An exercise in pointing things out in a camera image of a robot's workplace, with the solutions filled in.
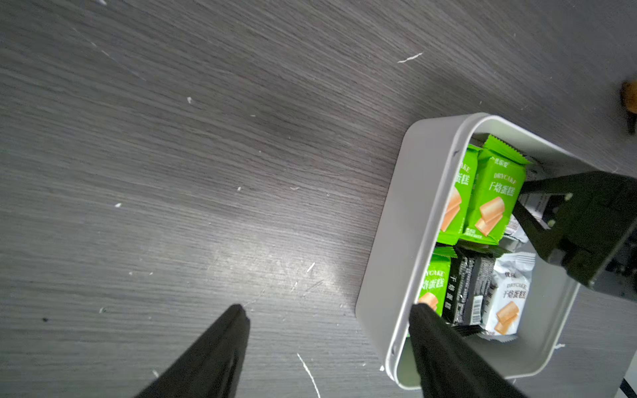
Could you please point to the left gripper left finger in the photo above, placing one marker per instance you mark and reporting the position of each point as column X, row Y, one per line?
column 212, row 366

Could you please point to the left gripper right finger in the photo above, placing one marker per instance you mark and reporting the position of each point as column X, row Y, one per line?
column 447, row 366

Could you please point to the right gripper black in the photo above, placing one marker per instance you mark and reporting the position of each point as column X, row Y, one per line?
column 591, row 231

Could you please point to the green cookie packet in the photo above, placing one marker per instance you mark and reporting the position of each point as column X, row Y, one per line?
column 458, row 204
column 435, row 283
column 501, row 174

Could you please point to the white cookie packet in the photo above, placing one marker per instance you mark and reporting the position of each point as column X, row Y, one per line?
column 506, row 296

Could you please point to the white storage box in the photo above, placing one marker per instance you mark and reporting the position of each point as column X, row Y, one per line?
column 429, row 158

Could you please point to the black cookie packet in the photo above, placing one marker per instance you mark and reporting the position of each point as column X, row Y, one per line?
column 469, row 279

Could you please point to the brown white plush toy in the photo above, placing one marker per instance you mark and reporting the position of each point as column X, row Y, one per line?
column 628, row 99

